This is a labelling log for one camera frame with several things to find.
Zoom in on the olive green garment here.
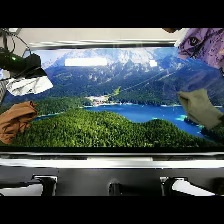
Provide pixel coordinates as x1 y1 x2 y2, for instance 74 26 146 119
177 88 224 130

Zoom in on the silver frame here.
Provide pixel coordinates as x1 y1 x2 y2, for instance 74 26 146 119
0 151 224 197

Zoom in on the white garment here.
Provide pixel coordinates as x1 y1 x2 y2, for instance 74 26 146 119
4 75 54 97

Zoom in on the purple printed garment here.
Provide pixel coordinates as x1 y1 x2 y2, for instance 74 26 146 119
175 27 224 71

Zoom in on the brown garment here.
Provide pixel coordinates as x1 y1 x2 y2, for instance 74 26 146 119
0 100 39 145

